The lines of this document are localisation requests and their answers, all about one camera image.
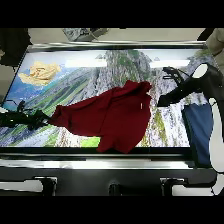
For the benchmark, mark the blue garment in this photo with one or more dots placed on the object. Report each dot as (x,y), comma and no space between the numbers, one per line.
(198,133)

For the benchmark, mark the red shirt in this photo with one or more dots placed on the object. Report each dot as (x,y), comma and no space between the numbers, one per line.
(113,120)

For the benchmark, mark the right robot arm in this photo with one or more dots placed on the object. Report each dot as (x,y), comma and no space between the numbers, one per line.
(217,133)

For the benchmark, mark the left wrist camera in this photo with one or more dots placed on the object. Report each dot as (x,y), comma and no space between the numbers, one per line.
(21,106)

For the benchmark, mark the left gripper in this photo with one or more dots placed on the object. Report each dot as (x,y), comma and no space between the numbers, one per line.
(39,119)

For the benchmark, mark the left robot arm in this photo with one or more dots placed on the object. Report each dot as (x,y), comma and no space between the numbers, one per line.
(13,119)

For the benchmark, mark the yellow garment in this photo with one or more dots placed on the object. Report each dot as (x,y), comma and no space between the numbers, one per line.
(40,73)

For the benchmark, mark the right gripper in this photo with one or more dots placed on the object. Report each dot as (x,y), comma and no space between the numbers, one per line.
(173,96)

